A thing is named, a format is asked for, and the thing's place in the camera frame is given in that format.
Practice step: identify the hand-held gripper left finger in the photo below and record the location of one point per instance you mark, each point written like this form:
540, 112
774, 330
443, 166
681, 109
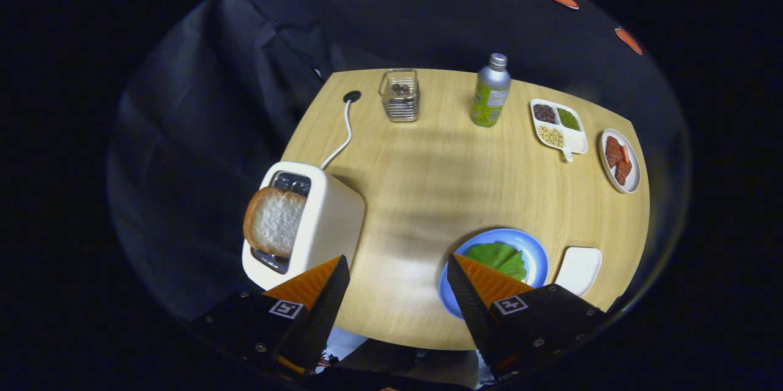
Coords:
324, 305

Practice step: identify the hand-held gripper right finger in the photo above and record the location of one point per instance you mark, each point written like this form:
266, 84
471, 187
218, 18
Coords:
471, 305

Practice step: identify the green lettuce leaf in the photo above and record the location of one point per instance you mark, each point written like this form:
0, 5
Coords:
498, 259

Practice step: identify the toasted bread slice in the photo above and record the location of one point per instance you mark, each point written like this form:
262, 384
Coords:
275, 223

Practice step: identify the blue plate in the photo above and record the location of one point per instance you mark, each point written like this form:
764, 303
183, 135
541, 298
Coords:
538, 262

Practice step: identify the white toaster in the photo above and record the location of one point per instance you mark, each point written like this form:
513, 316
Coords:
333, 219

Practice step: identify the white square plate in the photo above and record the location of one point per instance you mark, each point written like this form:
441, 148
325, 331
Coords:
578, 270

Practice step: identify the pile of yellow beans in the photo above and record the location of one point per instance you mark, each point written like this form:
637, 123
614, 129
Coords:
551, 136

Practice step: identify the white divided tray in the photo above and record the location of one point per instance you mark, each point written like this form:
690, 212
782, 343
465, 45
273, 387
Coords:
575, 143

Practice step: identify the brown meat slice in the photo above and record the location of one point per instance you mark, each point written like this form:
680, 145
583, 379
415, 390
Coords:
624, 172
613, 151

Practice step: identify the pile of red beans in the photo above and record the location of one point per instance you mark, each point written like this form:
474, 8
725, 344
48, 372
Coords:
544, 113

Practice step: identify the white oval plate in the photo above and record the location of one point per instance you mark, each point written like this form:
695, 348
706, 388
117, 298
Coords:
635, 180

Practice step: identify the green and silver bottle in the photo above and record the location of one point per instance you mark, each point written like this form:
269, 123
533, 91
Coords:
489, 97

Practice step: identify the pile of green beans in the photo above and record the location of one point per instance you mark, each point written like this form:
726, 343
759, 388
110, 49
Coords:
568, 119

